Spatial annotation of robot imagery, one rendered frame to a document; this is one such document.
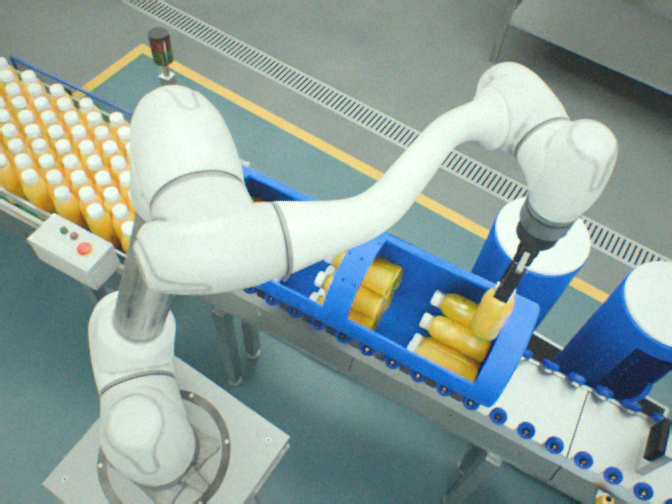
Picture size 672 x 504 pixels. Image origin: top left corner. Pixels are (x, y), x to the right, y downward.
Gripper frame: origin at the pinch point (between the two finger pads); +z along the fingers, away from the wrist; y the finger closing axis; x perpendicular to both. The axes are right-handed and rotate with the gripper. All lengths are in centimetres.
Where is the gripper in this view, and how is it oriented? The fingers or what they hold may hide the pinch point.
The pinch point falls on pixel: (508, 282)
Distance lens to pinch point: 128.4
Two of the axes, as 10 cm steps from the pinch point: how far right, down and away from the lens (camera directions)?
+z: -0.6, 5.5, 8.3
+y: 4.8, -7.2, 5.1
